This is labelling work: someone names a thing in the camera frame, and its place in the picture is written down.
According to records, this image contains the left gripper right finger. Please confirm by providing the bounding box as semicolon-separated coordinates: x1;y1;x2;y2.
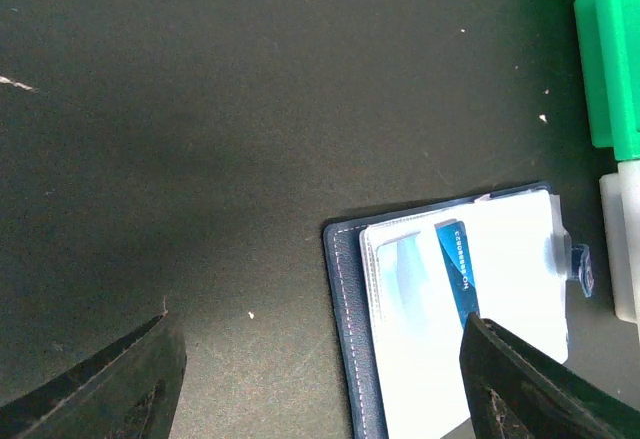
459;313;639;438

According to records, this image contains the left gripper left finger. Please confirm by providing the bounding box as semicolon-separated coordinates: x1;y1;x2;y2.
1;311;187;438

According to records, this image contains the blue card holder wallet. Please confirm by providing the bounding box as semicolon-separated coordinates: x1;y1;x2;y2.
323;182;594;438

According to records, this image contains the blue credit card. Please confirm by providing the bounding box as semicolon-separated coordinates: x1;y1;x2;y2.
377;218;482;325

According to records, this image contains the white bin with blue cards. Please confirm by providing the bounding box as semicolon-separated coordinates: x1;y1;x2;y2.
599;160;639;325

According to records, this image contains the green bin with black cards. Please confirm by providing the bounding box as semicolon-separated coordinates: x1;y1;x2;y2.
574;0;639;161

